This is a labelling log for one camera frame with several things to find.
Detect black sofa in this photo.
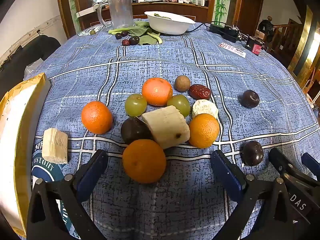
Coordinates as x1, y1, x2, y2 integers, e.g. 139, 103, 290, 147
0, 36, 62, 98

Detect white flat box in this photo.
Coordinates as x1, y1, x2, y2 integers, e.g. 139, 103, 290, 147
76, 5, 101, 18

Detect brown longan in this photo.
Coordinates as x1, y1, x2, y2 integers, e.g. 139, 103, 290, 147
174, 75, 190, 92

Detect black power cable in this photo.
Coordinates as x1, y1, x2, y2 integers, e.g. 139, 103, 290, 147
185, 22, 213, 33

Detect large peeled banana piece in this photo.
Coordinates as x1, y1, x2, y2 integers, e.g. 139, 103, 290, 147
141, 105, 190, 150

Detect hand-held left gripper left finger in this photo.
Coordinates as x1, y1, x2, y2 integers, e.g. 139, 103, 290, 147
26, 149, 108, 240

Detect red and black box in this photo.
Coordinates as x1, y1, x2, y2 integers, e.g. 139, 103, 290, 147
244, 36, 263, 55

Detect dark figurine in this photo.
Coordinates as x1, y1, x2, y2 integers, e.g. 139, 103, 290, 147
258, 16, 275, 43

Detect black power strip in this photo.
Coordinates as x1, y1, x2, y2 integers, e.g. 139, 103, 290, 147
209, 23, 241, 43

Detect orange mandarin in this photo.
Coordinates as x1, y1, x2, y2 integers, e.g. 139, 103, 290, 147
81, 101, 113, 135
122, 139, 167, 184
142, 77, 173, 107
189, 113, 220, 149

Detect small flat banana piece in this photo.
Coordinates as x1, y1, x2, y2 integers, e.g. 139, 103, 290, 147
41, 127, 69, 165

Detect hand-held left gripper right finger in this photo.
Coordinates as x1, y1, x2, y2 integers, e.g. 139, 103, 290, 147
211, 150, 297, 240

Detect white foam tray yellow tape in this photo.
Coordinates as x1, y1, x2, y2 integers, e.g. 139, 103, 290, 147
0, 73, 52, 238

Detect clear plastic bag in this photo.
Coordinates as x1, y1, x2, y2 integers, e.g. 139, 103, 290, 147
24, 58, 45, 78

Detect clear plastic pitcher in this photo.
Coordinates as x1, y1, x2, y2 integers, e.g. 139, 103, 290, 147
97, 0, 134, 30

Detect white bowl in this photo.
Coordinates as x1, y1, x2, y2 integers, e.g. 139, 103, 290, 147
144, 11, 196, 35

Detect white and red card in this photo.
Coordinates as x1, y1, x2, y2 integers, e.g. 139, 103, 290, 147
218, 42, 247, 58

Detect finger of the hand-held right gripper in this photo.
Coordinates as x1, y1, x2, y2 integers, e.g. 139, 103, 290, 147
301, 152, 320, 178
269, 147, 316, 188

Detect leafy green vegetable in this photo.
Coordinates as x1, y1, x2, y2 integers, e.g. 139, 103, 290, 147
107, 21, 163, 46

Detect round peeled banana piece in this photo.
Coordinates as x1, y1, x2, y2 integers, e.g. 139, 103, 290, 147
192, 99, 219, 119

